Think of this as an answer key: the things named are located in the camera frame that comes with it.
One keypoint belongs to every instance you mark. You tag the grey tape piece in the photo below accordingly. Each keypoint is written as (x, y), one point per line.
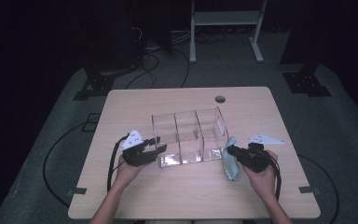
(77, 191)
(307, 189)

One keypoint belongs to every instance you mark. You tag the person's left hand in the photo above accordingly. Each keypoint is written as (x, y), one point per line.
(127, 174)

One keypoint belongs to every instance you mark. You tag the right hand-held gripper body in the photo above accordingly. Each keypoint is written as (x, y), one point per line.
(256, 160)

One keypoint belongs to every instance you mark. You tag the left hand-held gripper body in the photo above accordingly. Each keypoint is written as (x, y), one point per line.
(136, 155)

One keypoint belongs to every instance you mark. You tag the light blue cleaning cloth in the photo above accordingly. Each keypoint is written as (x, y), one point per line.
(231, 169)

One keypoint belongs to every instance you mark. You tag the person's right hand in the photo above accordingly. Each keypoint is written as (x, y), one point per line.
(262, 183)

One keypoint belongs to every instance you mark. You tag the black stand base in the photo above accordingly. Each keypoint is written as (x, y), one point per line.
(98, 84)
(306, 84)

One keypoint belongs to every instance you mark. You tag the white metal stand frame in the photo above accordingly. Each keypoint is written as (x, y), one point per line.
(223, 18)

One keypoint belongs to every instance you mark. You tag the clear acrylic organizer box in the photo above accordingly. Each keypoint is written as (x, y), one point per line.
(186, 137)

